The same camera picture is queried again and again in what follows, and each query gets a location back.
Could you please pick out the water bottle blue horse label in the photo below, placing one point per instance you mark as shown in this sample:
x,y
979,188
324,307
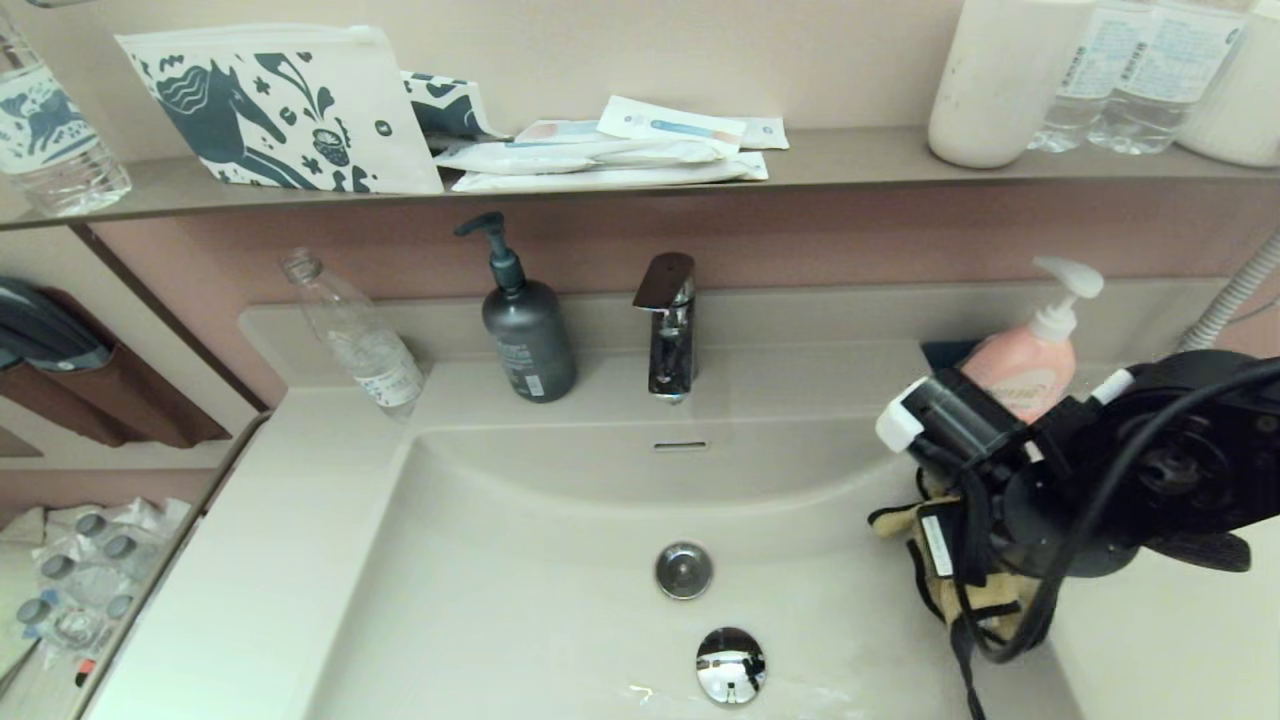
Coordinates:
x,y
50,140

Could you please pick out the white pouch blue horse print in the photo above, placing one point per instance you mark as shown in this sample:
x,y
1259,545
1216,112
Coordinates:
x,y
272,110

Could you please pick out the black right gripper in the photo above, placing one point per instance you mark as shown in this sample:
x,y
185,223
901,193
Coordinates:
x,y
975,530

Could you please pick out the chrome drain hole fitting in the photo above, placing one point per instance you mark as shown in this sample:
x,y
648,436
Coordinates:
x,y
684,570

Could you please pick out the chrome faucet with lever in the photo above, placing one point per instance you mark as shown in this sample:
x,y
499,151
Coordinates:
x,y
670,350

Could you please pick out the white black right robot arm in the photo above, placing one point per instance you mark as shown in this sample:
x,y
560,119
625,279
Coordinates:
x,y
1190,460

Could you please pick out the white ceramic sink basin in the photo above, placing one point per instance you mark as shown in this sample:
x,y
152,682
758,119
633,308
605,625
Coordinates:
x,y
500,620

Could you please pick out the empty clear plastic bottle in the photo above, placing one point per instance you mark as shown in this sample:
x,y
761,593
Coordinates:
x,y
352,333

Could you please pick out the small white sachet blue logo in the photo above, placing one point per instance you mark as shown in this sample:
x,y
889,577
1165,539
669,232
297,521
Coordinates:
x,y
767,133

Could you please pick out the flat white plastic packet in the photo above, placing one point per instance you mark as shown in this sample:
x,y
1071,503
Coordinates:
x,y
600,181

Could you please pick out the white sachet blue orange print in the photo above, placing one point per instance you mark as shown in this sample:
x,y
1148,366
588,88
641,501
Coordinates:
x,y
672,125

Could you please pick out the pink soap pump bottle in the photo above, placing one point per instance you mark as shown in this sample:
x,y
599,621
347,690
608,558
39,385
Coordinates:
x,y
1030,360

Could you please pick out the grey wall shelf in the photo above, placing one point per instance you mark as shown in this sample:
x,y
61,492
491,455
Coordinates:
x,y
850,160

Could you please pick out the small white blue print pouch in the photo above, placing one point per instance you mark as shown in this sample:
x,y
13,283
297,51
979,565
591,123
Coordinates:
x,y
452,108

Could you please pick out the dark blue soap dish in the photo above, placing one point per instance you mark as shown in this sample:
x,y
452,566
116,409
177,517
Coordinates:
x,y
945,353

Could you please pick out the clear water bottle white label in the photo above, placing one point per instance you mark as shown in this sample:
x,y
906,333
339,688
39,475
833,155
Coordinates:
x,y
1085,90
1165,80

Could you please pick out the plastic wrapped bottle pack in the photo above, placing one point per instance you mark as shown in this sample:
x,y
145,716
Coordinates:
x,y
90,580

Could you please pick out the dark grey pump bottle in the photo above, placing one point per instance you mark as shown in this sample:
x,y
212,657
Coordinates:
x,y
528,345

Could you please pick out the long white plastic packet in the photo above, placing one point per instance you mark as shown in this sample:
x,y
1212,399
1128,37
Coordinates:
x,y
560,157

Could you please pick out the yellow cloth black trim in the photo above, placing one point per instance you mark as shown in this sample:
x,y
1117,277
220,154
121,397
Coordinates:
x,y
1000,600

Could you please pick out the pale pink blue sachet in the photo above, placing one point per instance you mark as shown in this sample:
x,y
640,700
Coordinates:
x,y
556,131

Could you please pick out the plain white cup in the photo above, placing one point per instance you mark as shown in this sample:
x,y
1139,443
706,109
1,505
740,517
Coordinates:
x,y
1000,80

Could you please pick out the chrome drain stopper cap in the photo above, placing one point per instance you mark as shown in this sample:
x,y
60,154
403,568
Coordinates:
x,y
731,666

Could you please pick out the brown hair dryer holder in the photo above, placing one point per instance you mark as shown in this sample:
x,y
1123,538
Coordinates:
x,y
140,405

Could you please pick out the dark grey hair dryer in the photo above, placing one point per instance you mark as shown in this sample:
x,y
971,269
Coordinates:
x,y
45,330

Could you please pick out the ribbed white cup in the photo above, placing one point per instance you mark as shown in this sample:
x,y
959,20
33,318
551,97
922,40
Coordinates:
x,y
1245,100

